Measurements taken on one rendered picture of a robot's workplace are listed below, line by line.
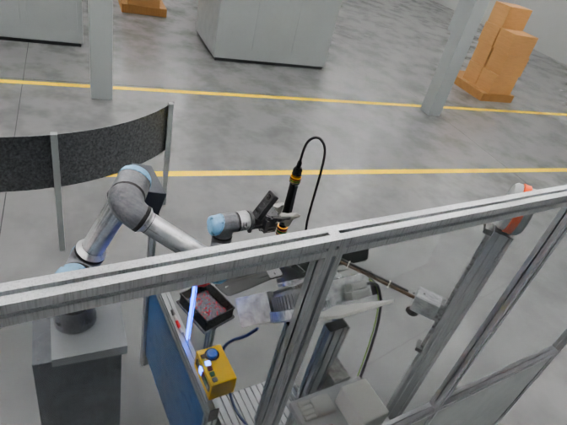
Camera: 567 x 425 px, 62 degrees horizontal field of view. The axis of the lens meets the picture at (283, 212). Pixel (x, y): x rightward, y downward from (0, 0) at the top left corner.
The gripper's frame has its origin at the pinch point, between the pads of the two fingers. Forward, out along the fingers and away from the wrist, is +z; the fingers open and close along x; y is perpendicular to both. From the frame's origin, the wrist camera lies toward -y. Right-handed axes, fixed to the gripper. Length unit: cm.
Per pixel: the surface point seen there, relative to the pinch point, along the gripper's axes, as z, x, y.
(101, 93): 10, -425, 142
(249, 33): 259, -559, 103
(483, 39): 700, -472, 60
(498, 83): 705, -406, 119
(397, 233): -31, 74, -53
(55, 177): -70, -167, 85
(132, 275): -82, 73, -55
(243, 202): 93, -196, 151
